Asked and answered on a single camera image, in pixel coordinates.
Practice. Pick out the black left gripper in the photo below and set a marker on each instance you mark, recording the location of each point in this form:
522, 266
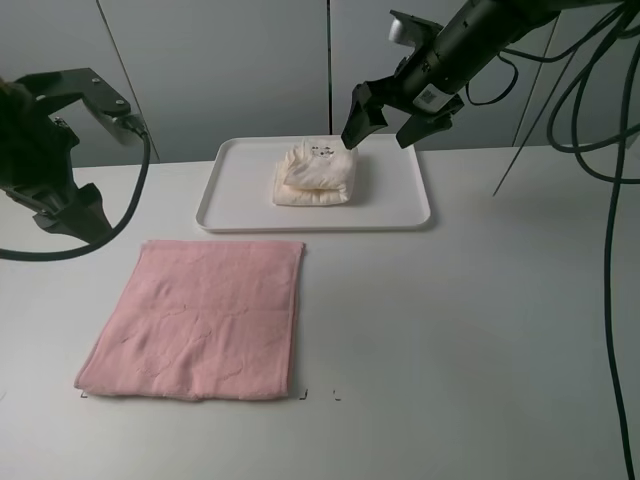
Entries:
36, 170

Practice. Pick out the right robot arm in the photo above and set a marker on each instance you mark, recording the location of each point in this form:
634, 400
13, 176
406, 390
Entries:
481, 30

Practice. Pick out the pink towel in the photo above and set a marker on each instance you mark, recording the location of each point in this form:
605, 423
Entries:
200, 320

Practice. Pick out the white rectangular plastic tray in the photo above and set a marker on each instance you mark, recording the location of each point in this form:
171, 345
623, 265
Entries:
388, 195

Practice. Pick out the cream white towel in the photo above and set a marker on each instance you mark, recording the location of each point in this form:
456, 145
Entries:
316, 172

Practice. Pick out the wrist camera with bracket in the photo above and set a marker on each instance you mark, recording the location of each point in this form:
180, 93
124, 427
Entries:
412, 31
54, 91

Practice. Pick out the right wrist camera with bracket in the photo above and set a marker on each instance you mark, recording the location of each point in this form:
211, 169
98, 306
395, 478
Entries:
412, 31

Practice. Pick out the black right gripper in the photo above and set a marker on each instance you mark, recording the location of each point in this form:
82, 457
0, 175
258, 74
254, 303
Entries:
414, 88

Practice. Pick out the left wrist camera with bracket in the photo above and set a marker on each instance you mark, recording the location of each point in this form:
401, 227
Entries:
54, 91

